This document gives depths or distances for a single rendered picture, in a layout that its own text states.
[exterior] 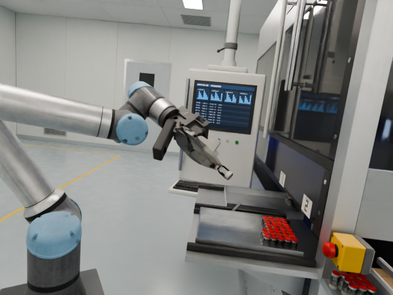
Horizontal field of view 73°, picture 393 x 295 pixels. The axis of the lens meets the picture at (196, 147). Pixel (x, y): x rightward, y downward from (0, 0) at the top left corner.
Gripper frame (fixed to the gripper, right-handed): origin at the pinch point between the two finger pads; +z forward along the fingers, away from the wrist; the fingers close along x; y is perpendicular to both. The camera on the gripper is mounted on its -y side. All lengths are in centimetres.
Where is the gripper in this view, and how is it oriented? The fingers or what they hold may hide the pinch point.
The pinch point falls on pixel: (213, 165)
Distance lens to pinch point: 67.0
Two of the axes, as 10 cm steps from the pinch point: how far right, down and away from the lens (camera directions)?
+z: 6.9, 6.0, -4.1
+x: -0.5, 6.0, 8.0
